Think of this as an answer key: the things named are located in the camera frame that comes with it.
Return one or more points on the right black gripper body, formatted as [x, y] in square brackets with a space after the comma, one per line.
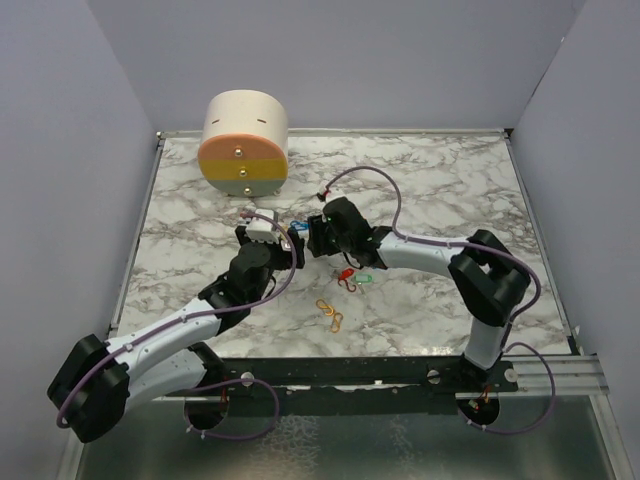
[324, 240]

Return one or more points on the yellow tag key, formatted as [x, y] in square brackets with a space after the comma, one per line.
[285, 239]

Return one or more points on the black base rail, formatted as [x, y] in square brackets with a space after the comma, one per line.
[340, 386]

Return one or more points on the blue carabiner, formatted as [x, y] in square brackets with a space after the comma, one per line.
[293, 223]

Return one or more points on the orange carabiner lower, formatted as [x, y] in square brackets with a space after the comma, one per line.
[337, 319]

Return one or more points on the orange carabiner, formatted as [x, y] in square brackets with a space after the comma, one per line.
[325, 307]
[337, 319]

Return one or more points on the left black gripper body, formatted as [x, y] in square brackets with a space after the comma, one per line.
[279, 259]

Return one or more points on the blue tag key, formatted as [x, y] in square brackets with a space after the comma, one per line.
[302, 230]

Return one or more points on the green tag key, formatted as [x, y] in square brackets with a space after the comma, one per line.
[362, 281]

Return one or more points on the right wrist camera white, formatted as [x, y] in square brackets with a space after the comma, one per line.
[327, 194]

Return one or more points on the red carabiner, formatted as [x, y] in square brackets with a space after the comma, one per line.
[345, 283]

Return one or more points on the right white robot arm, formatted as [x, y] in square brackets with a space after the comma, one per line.
[490, 280]

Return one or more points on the red tag key near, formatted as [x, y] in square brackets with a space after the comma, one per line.
[343, 274]

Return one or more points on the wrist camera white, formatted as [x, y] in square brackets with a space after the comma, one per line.
[260, 230]
[327, 194]

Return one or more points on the orange carabiner upper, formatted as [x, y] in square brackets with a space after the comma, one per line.
[325, 307]

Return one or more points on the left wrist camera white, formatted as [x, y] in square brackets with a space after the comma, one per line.
[260, 230]

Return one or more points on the round pastel drawer box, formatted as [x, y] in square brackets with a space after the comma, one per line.
[243, 150]

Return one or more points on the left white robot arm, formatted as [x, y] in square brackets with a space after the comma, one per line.
[100, 380]

